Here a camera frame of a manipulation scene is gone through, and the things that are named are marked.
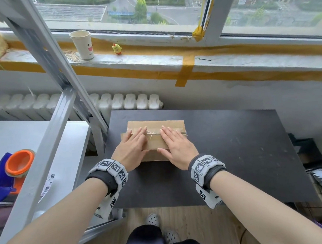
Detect person's left hand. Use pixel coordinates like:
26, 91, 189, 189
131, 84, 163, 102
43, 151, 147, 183
109, 126, 151, 174

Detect person's right hand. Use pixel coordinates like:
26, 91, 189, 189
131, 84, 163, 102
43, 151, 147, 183
155, 123, 201, 173

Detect brown cardboard box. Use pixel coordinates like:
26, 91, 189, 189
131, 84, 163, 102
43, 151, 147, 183
119, 117, 189, 164

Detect person's right forearm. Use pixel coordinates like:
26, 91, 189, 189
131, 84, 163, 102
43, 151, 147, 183
208, 164, 322, 244

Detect person's left forearm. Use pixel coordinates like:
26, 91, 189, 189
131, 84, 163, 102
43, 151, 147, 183
0, 177, 112, 244

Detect person's dark trousers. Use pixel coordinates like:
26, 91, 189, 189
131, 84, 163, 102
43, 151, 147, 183
116, 220, 211, 244

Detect black wristband with marker tiles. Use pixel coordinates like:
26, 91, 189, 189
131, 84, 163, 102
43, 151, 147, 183
84, 157, 130, 198
187, 152, 228, 192

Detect white radiator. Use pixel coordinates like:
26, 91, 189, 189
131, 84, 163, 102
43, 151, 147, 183
0, 83, 166, 127

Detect white perforated clog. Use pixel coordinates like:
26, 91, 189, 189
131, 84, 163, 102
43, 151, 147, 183
163, 229, 181, 244
144, 213, 160, 228

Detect short yellow tape strip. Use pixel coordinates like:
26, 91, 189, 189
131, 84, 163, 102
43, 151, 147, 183
173, 54, 198, 88

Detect white barcode label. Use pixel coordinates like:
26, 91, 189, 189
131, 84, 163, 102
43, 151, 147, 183
36, 174, 58, 204

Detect long yellow tape strip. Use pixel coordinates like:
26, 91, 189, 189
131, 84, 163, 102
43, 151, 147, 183
0, 39, 322, 106
6, 18, 322, 79

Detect bundle of thin straw sticks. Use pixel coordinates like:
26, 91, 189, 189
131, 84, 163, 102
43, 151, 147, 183
62, 50, 82, 64

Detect blue orange tape dispenser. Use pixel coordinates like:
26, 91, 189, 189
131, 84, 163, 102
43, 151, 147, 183
0, 148, 39, 205

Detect paper cup with smiley face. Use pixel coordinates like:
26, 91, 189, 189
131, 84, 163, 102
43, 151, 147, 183
69, 29, 95, 62

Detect white window sill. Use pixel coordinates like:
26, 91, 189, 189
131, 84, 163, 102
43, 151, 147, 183
0, 26, 322, 93

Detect black bag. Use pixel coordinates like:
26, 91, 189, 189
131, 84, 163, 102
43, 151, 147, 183
0, 204, 15, 240

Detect white window frame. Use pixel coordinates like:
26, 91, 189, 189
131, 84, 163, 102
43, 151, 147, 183
0, 0, 322, 62

